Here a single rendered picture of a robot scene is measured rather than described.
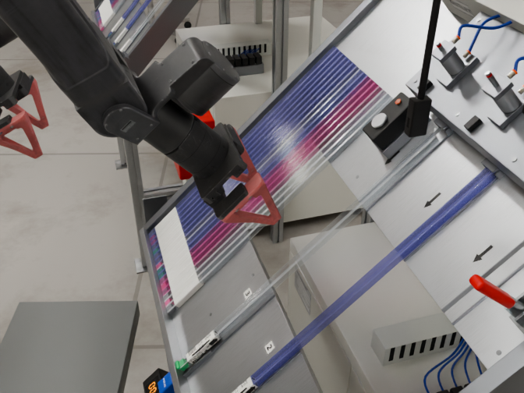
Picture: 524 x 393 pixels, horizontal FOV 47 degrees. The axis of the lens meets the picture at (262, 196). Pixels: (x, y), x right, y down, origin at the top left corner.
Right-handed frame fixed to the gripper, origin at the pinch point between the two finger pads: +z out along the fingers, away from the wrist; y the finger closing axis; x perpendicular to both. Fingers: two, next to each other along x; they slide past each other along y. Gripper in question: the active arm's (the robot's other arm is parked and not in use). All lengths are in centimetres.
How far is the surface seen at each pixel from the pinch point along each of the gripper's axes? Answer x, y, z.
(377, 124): -16.7, 5.6, 9.0
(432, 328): 1.4, 2.4, 48.0
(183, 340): 28.6, 6.2, 13.7
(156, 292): 30.0, 17.8, 11.3
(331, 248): 9, 33, 46
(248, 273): 13.3, 7.3, 13.8
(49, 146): 102, 213, 40
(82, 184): 93, 175, 50
